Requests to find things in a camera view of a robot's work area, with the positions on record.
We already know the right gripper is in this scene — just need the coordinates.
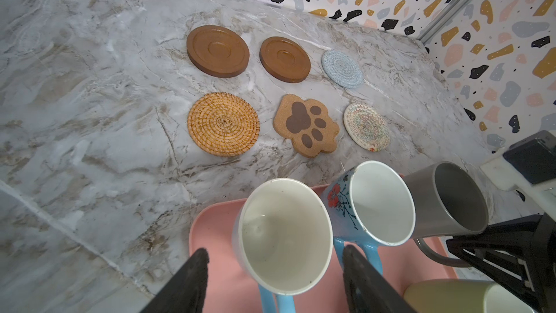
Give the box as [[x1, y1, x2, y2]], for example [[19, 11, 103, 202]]
[[447, 214, 555, 312]]

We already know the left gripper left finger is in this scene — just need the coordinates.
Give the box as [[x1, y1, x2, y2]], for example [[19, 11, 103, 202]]
[[140, 248, 209, 313]]

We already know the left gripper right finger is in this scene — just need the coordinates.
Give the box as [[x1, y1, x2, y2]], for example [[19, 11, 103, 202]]
[[342, 245, 415, 313]]

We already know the grey mug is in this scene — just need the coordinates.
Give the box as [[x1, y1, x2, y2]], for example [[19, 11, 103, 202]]
[[403, 162, 489, 268]]

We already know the light blue patterned mug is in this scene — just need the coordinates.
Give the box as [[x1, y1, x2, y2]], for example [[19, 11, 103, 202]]
[[321, 161, 416, 274]]

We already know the multicolour woven coaster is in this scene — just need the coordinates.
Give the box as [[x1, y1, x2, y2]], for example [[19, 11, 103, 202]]
[[343, 103, 390, 152]]

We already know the woven rattan coaster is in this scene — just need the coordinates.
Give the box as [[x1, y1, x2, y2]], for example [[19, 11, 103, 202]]
[[187, 92, 260, 157]]

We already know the cork paw coaster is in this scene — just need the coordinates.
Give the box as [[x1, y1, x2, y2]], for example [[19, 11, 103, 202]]
[[273, 94, 340, 158]]

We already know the light blue woven coaster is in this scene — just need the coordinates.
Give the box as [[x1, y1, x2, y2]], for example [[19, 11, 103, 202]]
[[321, 50, 364, 88]]

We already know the brown wooden coaster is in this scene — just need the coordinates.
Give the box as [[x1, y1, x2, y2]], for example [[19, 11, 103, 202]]
[[186, 26, 250, 78], [259, 36, 311, 83]]

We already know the green handled cream mug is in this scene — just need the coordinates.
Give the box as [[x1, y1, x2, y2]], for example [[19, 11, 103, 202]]
[[403, 279, 534, 312]]

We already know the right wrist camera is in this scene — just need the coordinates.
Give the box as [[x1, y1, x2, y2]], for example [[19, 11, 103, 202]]
[[480, 130, 556, 219]]

